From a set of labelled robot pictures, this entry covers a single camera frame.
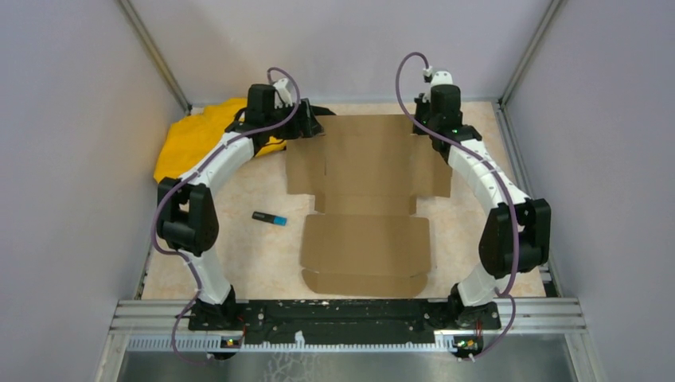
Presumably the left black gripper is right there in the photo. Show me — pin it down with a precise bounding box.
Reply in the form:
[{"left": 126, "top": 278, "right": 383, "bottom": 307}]
[{"left": 266, "top": 98, "right": 324, "bottom": 140}]

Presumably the brown cardboard box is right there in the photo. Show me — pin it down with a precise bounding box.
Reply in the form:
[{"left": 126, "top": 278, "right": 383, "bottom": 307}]
[{"left": 286, "top": 115, "right": 452, "bottom": 298}]

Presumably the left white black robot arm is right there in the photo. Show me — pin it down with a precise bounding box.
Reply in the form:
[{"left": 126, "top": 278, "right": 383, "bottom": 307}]
[{"left": 154, "top": 77, "right": 323, "bottom": 329}]

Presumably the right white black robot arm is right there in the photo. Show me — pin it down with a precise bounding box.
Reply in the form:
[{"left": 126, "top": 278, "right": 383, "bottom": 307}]
[{"left": 415, "top": 84, "right": 552, "bottom": 328}]

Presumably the black cloth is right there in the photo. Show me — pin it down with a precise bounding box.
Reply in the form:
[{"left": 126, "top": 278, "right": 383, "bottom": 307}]
[{"left": 310, "top": 105, "right": 336, "bottom": 116}]

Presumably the black blue marker pen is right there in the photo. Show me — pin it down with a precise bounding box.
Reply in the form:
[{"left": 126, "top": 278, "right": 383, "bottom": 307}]
[{"left": 252, "top": 211, "right": 287, "bottom": 226}]

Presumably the yellow shirt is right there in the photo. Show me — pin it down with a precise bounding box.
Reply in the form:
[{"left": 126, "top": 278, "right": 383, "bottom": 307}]
[{"left": 153, "top": 98, "right": 288, "bottom": 185}]

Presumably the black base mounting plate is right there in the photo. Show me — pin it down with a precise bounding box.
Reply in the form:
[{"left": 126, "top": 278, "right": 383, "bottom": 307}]
[{"left": 188, "top": 298, "right": 501, "bottom": 345}]

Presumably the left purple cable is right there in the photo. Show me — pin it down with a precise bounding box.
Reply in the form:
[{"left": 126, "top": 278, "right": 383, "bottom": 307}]
[{"left": 150, "top": 67, "right": 302, "bottom": 368}]

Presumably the purple cable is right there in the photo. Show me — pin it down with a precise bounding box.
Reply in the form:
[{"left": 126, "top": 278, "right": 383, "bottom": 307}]
[
  {"left": 150, "top": 67, "right": 302, "bottom": 368},
  {"left": 395, "top": 52, "right": 522, "bottom": 363}
]

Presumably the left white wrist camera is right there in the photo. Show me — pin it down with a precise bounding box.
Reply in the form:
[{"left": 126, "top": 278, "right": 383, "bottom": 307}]
[{"left": 272, "top": 77, "right": 295, "bottom": 108}]

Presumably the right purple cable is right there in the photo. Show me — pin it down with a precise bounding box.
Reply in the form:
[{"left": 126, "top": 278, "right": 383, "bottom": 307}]
[{"left": 395, "top": 52, "right": 522, "bottom": 363}]

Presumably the aluminium frame rail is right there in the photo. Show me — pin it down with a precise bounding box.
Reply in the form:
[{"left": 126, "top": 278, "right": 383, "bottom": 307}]
[{"left": 110, "top": 298, "right": 587, "bottom": 353}]

